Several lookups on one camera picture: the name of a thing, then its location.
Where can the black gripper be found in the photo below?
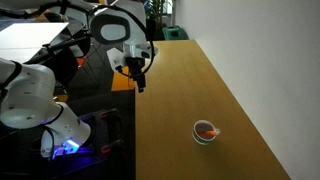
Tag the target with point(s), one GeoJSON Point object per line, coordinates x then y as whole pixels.
{"type": "Point", "coordinates": [133, 66]}

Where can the orange sharpie highlighter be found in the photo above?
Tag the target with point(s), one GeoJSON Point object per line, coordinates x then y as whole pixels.
{"type": "Point", "coordinates": [206, 133]}

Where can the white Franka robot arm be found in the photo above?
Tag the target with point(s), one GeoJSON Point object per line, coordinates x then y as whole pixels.
{"type": "Point", "coordinates": [30, 93]}

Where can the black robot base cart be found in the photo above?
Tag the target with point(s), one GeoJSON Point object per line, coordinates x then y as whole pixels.
{"type": "Point", "coordinates": [86, 150]}

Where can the orange chair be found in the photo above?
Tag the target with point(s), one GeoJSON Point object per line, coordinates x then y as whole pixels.
{"type": "Point", "coordinates": [121, 82]}

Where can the green potted plant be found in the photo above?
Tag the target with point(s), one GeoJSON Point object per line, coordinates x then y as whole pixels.
{"type": "Point", "coordinates": [157, 10]}

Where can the white cup with green band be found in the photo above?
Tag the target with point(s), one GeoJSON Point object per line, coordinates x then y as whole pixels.
{"type": "Point", "coordinates": [202, 139]}

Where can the black tripod stand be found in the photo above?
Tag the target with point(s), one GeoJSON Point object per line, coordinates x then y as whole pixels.
{"type": "Point", "coordinates": [66, 42]}

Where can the white desk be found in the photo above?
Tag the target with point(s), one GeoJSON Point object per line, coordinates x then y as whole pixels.
{"type": "Point", "coordinates": [26, 36]}

